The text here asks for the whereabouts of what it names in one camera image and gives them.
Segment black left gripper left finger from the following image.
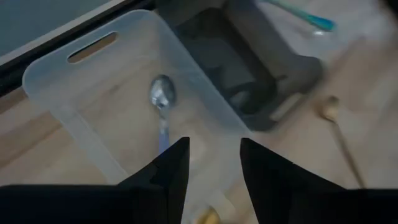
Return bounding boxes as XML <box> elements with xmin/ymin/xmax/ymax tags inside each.
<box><xmin>0</xmin><ymin>137</ymin><xmax>191</xmax><ymax>224</ymax></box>

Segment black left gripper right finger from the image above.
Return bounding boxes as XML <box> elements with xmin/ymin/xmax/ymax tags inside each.
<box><xmin>239</xmin><ymin>137</ymin><xmax>398</xmax><ymax>224</ymax></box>

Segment silver spoon lavender handle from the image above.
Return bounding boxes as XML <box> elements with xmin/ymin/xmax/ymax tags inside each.
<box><xmin>149</xmin><ymin>74</ymin><xmax>177</xmax><ymax>155</ymax></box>

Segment iridescent blue purple spoon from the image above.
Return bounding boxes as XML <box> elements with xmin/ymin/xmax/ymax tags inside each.
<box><xmin>264</xmin><ymin>0</ymin><xmax>337</xmax><ymax>35</ymax></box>

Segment dark grey plastic bin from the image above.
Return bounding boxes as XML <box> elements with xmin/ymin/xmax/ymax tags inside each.
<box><xmin>155</xmin><ymin>0</ymin><xmax>324</xmax><ymax>132</ymax></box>

